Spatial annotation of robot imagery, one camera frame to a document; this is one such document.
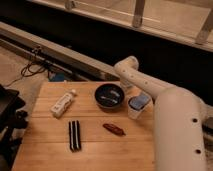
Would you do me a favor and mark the blue object behind table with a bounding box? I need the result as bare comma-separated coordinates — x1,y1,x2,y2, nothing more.
50,74,65,82

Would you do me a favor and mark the clear plastic cup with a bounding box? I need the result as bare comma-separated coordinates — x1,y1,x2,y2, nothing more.
128,101,148,119

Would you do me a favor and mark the blue sponge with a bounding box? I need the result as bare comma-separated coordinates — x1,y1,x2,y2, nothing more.
129,93,150,110

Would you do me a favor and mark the black cable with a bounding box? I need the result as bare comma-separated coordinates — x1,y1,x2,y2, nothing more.
7,46,54,87

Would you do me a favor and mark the black chair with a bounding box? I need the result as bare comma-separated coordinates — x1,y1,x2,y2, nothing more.
0,84,28,171

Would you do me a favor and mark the white tube bottle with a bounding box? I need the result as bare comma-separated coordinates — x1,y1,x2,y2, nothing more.
50,89,77,118

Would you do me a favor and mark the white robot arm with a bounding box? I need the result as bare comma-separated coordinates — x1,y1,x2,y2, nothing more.
114,56,207,171

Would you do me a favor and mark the black white striped block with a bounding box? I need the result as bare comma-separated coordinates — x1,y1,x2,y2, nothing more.
69,120,81,152

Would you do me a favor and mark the dark ceramic bowl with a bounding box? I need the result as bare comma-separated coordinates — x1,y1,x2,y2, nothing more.
94,83,125,109

